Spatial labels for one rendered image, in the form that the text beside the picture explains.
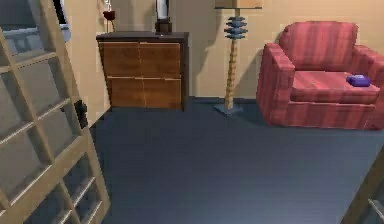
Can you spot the blue box-shaped object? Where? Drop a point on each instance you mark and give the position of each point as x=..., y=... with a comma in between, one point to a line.
x=358, y=80

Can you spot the brown wooden chest of drawers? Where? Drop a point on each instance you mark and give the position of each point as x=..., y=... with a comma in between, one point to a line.
x=143, y=73

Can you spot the red armchair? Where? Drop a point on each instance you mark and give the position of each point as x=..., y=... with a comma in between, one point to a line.
x=316, y=76

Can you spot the wooden floor lamp blue discs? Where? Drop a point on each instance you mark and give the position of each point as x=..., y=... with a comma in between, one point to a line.
x=231, y=66

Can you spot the dark red wine glass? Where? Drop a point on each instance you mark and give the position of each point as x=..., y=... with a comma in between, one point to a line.
x=109, y=15

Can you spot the beige glazed room door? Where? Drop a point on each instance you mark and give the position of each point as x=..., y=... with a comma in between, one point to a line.
x=36, y=126

